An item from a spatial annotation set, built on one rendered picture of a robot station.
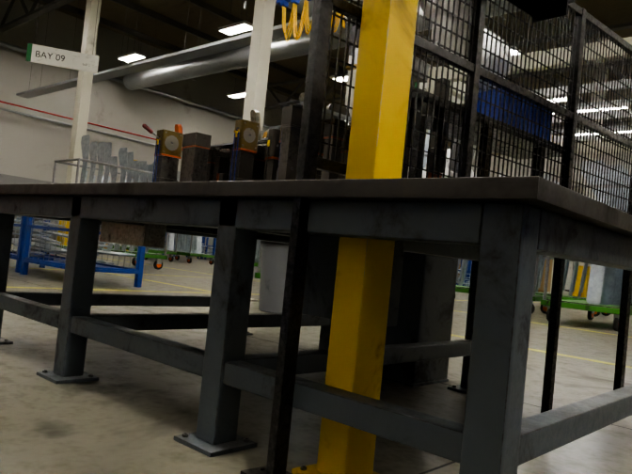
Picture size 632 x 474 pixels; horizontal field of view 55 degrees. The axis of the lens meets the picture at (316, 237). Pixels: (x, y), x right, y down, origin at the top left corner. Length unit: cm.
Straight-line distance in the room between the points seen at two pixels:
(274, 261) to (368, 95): 393
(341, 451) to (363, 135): 74
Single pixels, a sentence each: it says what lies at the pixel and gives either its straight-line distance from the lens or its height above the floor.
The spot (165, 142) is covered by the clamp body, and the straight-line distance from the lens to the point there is 303.
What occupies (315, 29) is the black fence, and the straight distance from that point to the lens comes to 151.
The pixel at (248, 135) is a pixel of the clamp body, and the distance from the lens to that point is 249.
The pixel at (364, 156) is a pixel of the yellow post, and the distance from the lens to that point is 146.
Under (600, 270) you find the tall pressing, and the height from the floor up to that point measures 72.
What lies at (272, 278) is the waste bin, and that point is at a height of 30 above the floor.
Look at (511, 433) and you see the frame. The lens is 120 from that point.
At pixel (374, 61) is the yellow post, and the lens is 152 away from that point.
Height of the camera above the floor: 53
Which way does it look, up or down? 2 degrees up
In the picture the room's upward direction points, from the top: 6 degrees clockwise
